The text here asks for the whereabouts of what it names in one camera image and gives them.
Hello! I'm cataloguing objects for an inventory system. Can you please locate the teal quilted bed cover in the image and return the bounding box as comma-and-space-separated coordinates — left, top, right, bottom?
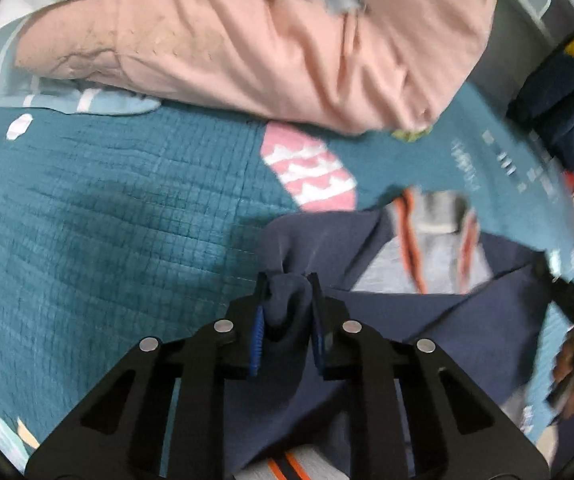
0, 86, 574, 439

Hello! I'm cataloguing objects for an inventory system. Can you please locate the green folded quilt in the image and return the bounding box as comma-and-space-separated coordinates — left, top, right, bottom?
391, 127, 432, 143

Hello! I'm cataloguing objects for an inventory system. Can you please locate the grey navy zip jacket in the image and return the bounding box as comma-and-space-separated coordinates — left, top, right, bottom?
224, 190, 548, 474

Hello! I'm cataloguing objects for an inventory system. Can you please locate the striped blue pillow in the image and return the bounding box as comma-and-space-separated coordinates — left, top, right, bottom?
0, 18, 161, 116

